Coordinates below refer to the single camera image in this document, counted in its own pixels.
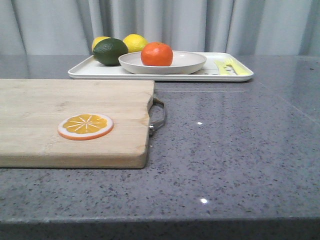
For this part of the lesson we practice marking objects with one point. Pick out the yellow plastic fork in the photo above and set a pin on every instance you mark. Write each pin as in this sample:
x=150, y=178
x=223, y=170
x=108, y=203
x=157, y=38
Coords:
x=239, y=70

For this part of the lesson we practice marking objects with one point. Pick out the metal cutting board handle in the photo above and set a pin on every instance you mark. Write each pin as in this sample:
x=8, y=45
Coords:
x=159, y=120

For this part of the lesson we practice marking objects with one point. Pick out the right yellow lemon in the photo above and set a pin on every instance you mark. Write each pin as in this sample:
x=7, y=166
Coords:
x=135, y=43

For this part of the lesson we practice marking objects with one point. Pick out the wooden cutting board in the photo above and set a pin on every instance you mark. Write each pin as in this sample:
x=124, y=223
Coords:
x=32, y=109

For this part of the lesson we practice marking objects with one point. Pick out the left yellow lemon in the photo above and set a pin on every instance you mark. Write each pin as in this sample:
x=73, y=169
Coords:
x=97, y=40

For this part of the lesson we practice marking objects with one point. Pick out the orange slice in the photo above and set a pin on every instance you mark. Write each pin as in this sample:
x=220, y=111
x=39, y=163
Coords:
x=86, y=126

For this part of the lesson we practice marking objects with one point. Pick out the orange mandarin fruit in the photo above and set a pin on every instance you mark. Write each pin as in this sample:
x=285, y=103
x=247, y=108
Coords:
x=157, y=54

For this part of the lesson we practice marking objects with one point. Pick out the green lime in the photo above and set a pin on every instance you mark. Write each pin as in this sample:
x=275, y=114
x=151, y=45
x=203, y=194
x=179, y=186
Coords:
x=108, y=51

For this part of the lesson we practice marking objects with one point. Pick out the yellow lemon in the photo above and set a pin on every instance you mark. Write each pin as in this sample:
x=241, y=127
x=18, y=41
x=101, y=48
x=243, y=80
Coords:
x=97, y=40
x=135, y=43

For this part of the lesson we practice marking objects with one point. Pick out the grey curtain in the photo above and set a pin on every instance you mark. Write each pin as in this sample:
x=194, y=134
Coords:
x=238, y=27

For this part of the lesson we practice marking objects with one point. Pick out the beige round plate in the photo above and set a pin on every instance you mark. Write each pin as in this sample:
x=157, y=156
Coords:
x=183, y=63

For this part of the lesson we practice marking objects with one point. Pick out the white rectangular tray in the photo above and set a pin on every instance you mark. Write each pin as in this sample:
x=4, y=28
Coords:
x=213, y=70

